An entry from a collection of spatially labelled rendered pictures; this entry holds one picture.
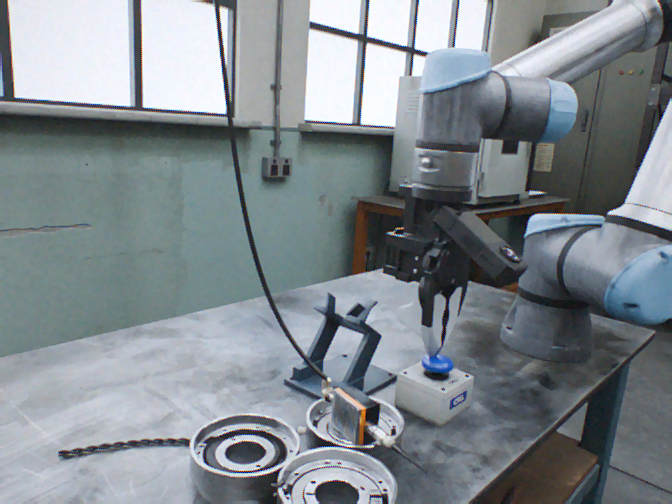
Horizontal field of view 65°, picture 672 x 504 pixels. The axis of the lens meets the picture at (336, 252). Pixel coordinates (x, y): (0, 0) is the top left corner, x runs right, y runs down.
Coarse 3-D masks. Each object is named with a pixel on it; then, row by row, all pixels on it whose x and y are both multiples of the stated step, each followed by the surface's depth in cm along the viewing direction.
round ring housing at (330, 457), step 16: (320, 448) 51; (336, 448) 51; (288, 464) 48; (304, 464) 50; (320, 464) 51; (336, 464) 51; (352, 464) 51; (368, 464) 50; (288, 480) 48; (320, 480) 48; (336, 480) 49; (352, 480) 49; (384, 480) 49; (288, 496) 46; (304, 496) 46; (320, 496) 48; (336, 496) 49; (352, 496) 48; (368, 496) 47
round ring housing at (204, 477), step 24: (216, 432) 55; (288, 432) 55; (192, 456) 49; (216, 456) 51; (240, 456) 54; (264, 456) 53; (288, 456) 52; (192, 480) 49; (216, 480) 47; (240, 480) 47; (264, 480) 47
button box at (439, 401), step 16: (416, 368) 69; (400, 384) 67; (416, 384) 66; (432, 384) 65; (448, 384) 65; (464, 384) 66; (400, 400) 68; (416, 400) 66; (432, 400) 64; (448, 400) 64; (464, 400) 67; (432, 416) 64; (448, 416) 65
